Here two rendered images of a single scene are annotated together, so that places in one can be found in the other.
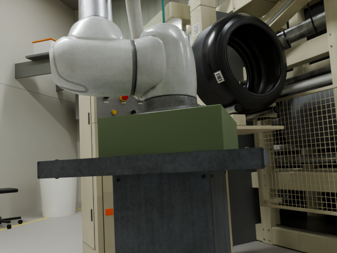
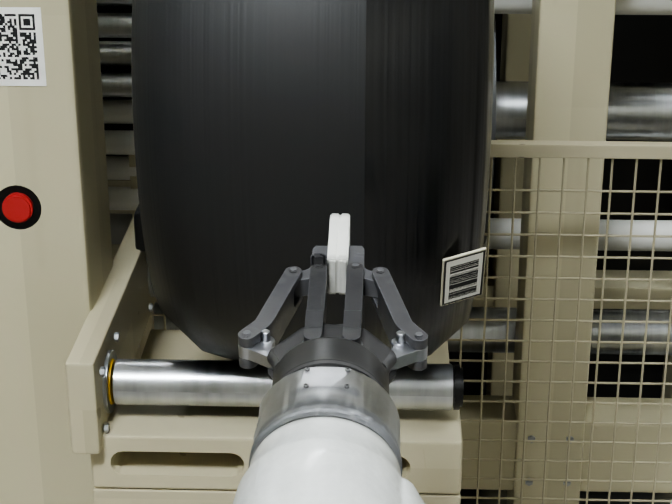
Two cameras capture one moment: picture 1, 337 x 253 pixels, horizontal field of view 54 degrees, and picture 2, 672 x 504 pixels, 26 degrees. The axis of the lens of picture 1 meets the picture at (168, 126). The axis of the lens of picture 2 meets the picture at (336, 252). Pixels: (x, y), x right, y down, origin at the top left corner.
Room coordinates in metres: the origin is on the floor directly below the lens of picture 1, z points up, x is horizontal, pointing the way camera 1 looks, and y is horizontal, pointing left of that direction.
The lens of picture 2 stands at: (1.23, 0.77, 1.56)
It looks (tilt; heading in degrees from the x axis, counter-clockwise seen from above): 22 degrees down; 300
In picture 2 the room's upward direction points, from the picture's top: straight up
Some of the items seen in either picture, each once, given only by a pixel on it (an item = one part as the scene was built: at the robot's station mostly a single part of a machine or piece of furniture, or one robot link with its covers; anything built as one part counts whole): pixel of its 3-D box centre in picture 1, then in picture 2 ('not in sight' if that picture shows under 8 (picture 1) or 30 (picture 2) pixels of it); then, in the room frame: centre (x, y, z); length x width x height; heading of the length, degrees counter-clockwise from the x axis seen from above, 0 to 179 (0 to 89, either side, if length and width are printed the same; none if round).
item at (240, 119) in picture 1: (219, 124); (278, 442); (1.91, -0.29, 0.83); 0.36 x 0.09 x 0.06; 28
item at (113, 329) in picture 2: not in sight; (121, 321); (2.14, -0.33, 0.90); 0.40 x 0.03 x 0.10; 118
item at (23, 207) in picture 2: not in sight; (18, 206); (2.17, -0.23, 1.06); 0.03 x 0.02 x 0.03; 28
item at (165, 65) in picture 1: (164, 64); not in sight; (0.93, 0.00, 0.91); 0.18 x 0.16 x 0.22; 104
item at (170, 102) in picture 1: (177, 111); not in sight; (0.93, -0.03, 0.77); 0.22 x 0.18 x 0.06; 83
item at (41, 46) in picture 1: (51, 51); not in sight; (4.69, 1.64, 2.32); 0.42 x 0.35 x 0.23; 163
